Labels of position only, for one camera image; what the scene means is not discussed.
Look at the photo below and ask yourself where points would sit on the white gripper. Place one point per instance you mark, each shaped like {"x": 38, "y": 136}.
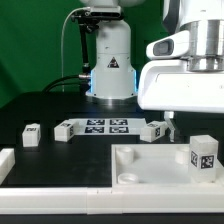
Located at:
{"x": 166, "y": 85}

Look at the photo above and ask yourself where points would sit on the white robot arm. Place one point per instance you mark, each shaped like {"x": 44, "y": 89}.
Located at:
{"x": 196, "y": 35}

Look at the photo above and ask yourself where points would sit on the AprilTag marker sheet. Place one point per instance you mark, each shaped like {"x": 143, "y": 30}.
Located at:
{"x": 108, "y": 126}

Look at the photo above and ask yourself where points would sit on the green backdrop curtain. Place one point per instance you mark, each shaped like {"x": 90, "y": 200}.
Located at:
{"x": 30, "y": 37}

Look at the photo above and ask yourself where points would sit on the white U-shaped obstacle fence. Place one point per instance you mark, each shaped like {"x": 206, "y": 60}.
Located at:
{"x": 112, "y": 200}

